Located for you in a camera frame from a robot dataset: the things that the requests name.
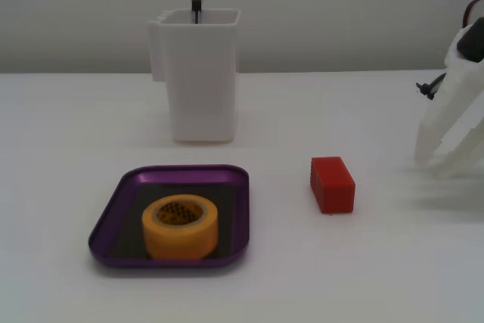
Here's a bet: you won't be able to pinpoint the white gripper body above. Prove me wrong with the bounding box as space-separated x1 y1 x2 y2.
442 16 484 113

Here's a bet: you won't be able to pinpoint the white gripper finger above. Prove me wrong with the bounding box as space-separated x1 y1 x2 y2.
414 98 466 165
434 92 484 179

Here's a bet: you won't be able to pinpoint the red rectangular cube block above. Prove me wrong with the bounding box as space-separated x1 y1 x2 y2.
309 155 357 215

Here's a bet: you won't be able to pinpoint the black zip tie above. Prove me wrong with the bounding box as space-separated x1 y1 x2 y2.
415 75 447 101

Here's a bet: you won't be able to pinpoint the white plastic pen holder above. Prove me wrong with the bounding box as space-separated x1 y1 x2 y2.
146 8 242 144

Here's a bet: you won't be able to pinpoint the yellow masking tape roll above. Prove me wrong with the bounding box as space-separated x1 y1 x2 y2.
141 194 219 261

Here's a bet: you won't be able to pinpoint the purple metal tray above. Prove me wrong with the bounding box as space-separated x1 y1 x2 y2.
88 164 250 268

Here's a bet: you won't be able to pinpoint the red black servo wires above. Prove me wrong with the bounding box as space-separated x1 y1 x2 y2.
464 0 484 31

